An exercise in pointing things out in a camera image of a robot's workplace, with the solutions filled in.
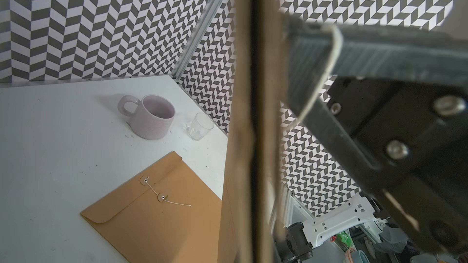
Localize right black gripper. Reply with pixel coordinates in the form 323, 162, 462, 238
281, 16, 468, 254

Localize brown kraft file bag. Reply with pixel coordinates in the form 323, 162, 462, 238
80, 152, 222, 263

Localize white closure string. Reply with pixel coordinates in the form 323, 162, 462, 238
143, 177, 193, 208

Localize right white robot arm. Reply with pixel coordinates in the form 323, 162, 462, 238
283, 18, 468, 256

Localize pale pink ceramic mug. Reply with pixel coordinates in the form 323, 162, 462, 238
118, 95, 176, 140

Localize clear drinking glass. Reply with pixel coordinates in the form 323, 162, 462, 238
187, 113, 215, 141

